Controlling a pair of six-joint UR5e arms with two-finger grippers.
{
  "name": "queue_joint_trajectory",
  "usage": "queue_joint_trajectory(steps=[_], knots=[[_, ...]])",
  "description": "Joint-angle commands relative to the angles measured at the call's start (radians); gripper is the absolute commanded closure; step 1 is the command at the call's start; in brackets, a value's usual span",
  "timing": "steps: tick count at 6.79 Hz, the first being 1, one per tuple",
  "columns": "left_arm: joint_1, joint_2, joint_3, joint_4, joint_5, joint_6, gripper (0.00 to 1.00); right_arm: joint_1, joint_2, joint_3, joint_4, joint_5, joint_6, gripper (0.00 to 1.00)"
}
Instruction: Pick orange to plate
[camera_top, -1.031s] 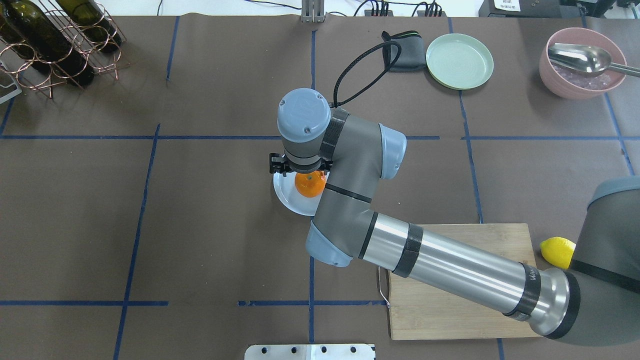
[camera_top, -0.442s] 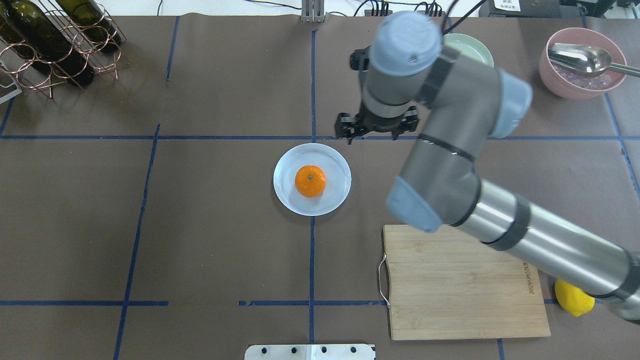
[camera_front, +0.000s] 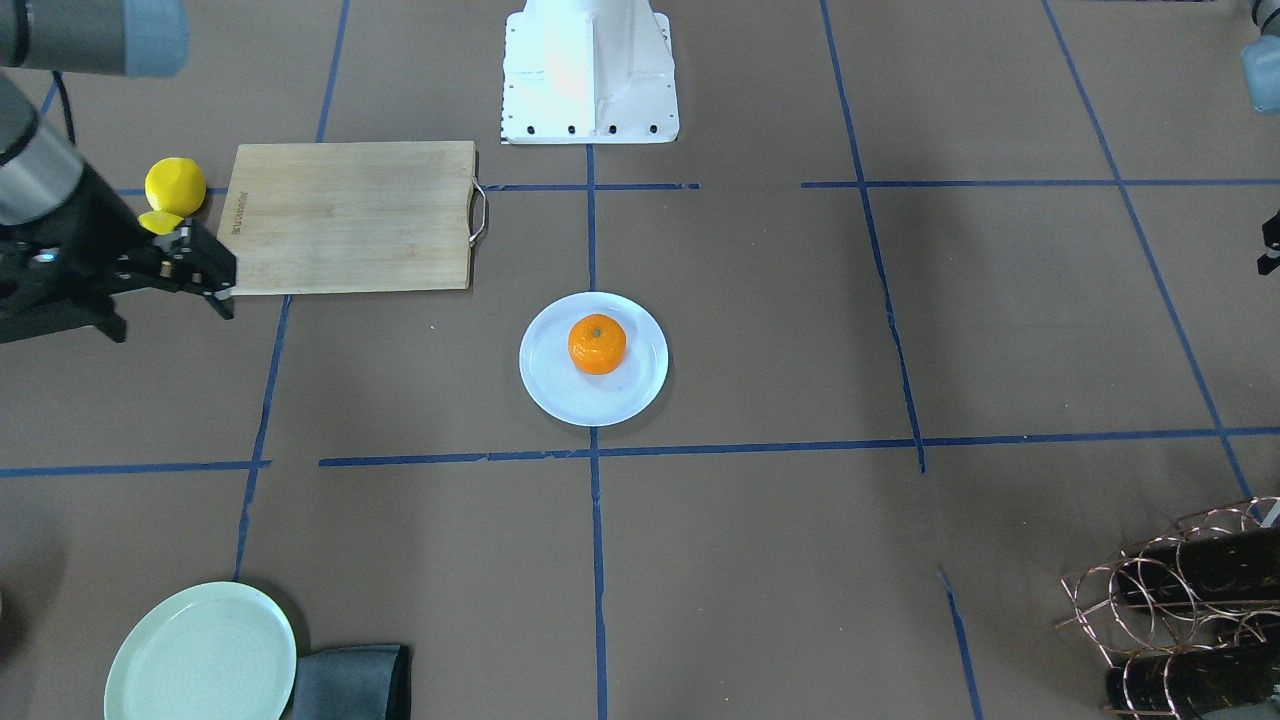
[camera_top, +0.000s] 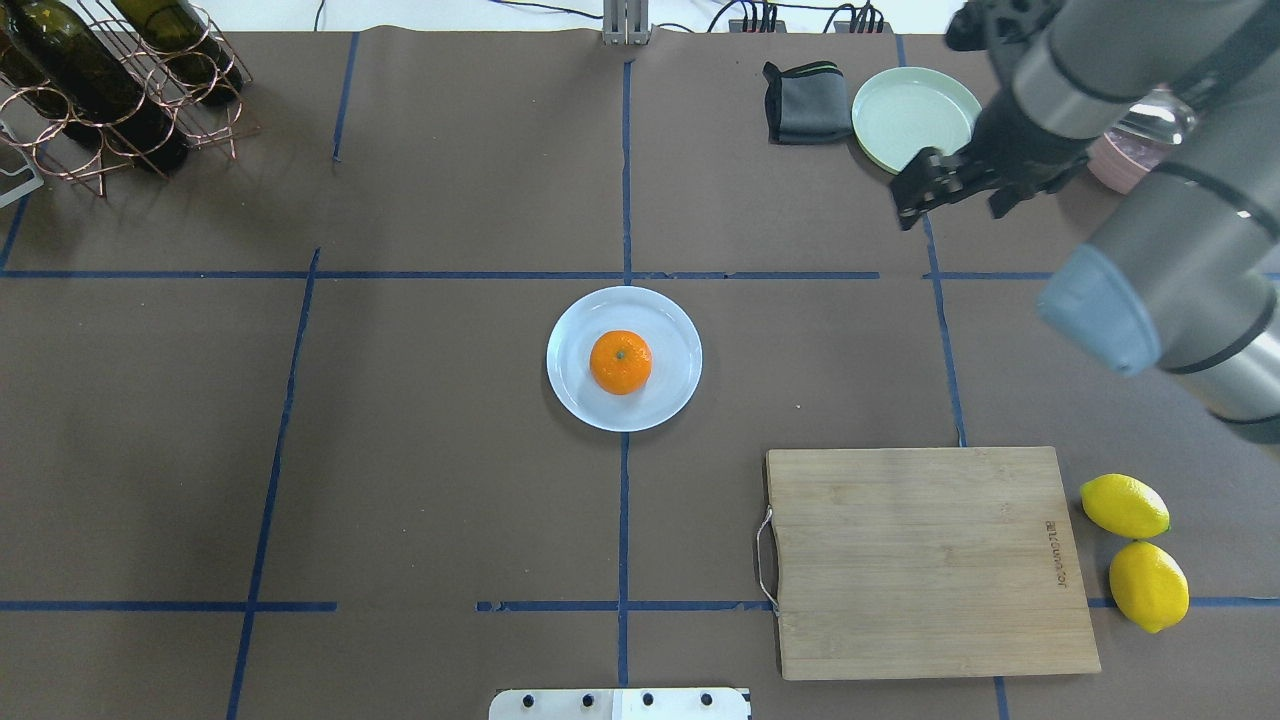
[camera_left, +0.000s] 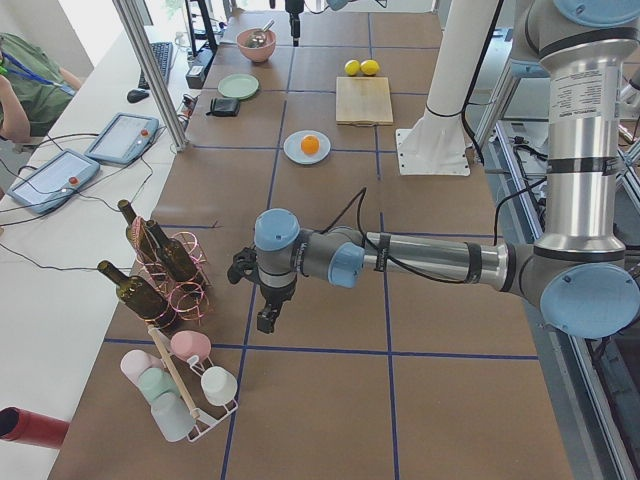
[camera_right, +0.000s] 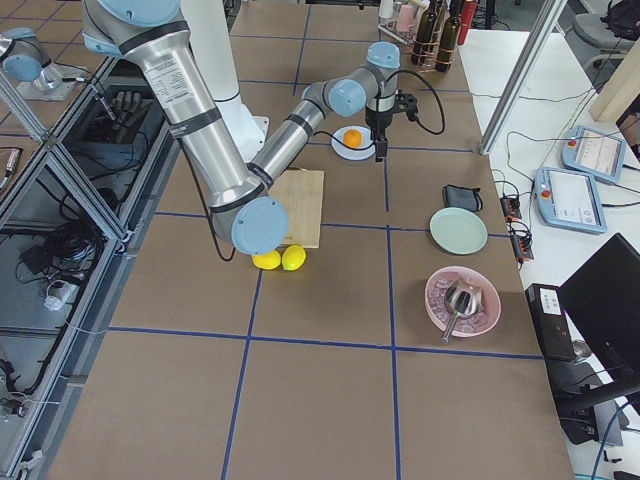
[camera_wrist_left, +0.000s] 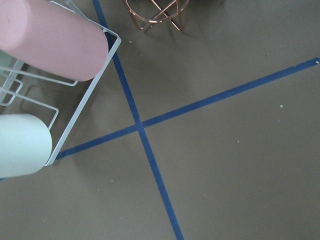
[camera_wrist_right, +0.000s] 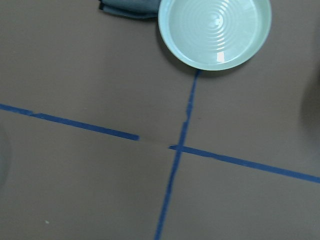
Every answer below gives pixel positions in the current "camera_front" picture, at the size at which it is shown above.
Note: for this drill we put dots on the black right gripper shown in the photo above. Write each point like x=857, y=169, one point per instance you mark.
x=95, y=222

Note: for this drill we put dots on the light blue plate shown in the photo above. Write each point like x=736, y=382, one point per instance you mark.
x=568, y=393

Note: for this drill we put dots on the orange fruit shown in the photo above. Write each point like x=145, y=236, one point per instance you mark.
x=597, y=344

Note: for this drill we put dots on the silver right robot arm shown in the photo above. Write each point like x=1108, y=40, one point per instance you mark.
x=41, y=162

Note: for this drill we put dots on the light green plate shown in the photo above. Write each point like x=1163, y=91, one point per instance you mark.
x=218, y=650

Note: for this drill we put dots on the yellow lemon far side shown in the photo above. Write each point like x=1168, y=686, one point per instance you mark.
x=176, y=186

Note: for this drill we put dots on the wooden cutting board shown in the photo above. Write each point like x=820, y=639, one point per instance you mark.
x=355, y=217

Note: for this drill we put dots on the dark grey folded cloth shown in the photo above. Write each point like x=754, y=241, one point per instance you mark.
x=355, y=682

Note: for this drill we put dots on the dark wine bottle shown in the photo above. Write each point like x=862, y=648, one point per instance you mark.
x=1232, y=572
x=1238, y=682

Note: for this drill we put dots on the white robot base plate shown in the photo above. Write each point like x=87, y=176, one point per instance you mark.
x=588, y=72

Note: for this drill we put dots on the copper wire bottle rack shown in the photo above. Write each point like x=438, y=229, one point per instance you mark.
x=1115, y=630

